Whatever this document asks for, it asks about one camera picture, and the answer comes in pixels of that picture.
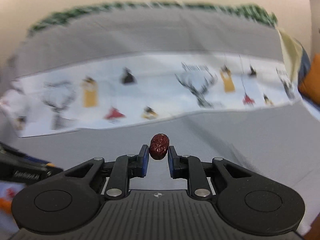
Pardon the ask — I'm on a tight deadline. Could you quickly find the small dark red jujube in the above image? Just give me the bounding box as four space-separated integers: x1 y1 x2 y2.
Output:
149 133 170 160

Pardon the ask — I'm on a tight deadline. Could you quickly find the bare orange in plate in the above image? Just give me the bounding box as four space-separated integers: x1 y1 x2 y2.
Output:
0 198 12 215

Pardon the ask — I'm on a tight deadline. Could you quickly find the blue round plate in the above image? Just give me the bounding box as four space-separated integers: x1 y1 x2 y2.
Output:
1 181 25 235

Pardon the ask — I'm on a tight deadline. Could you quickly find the grey patterned sofa cover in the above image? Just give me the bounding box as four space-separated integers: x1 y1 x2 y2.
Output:
1 3 319 235

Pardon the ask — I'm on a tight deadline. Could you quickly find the orange cushion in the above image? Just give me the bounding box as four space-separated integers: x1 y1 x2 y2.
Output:
298 54 320 105

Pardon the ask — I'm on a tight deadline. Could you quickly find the pale yellow cloth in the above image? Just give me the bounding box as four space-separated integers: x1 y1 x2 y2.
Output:
277 28 303 83

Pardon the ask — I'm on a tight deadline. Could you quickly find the green checkered blanket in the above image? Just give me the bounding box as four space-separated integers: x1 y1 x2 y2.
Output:
27 0 279 37

